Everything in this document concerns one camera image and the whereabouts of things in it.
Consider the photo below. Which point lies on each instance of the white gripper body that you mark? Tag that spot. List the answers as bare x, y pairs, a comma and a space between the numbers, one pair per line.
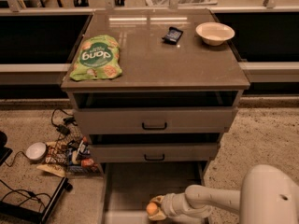
171, 203

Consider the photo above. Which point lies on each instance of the orange fruit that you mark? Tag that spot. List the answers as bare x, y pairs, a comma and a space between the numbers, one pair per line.
152, 209

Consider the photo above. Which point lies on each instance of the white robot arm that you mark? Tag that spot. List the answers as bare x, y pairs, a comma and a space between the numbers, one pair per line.
267, 196

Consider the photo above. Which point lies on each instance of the bottom grey drawer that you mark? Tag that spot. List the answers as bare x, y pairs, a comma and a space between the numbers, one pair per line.
130, 186

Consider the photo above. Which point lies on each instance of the grey drawer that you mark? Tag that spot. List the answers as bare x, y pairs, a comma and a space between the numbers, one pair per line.
154, 152
130, 186
155, 120

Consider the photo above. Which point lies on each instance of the middle grey drawer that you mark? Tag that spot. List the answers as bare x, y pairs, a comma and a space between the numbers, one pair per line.
154, 152

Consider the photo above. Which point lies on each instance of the top grey drawer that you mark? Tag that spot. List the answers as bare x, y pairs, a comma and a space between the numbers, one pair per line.
155, 120

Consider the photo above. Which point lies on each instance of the grey drawer cabinet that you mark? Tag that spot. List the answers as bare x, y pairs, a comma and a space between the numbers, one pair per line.
155, 74

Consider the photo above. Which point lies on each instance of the white bowl on counter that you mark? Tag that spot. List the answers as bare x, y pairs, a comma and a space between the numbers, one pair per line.
214, 33

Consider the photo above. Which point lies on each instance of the pile of snack packages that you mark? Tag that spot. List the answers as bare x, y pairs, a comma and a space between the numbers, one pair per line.
71, 157

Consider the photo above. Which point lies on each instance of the black metal stand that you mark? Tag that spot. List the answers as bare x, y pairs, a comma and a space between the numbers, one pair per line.
32, 207

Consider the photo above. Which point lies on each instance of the green snack bag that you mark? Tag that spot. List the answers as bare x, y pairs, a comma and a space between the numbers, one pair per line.
98, 58

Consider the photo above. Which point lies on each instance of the dark blue candy bar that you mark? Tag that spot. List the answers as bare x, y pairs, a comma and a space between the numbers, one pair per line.
173, 36

